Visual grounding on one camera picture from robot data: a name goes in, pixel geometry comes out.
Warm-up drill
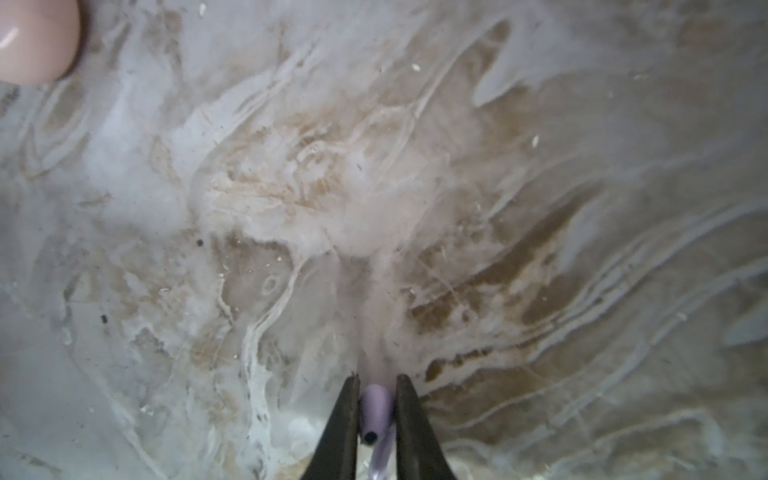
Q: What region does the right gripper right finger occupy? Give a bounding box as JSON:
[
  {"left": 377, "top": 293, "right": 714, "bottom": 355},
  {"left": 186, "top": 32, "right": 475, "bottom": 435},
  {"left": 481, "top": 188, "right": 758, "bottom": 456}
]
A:
[{"left": 395, "top": 374, "right": 457, "bottom": 480}]

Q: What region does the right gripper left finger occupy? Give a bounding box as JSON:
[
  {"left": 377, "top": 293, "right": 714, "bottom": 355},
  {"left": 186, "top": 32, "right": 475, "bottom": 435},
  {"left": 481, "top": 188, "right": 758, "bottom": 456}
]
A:
[{"left": 300, "top": 374, "right": 360, "bottom": 480}]

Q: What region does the pink earbud charging case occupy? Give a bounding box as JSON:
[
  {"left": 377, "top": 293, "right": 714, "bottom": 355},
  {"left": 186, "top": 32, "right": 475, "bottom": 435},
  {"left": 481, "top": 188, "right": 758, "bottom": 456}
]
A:
[{"left": 1, "top": 0, "right": 82, "bottom": 85}]

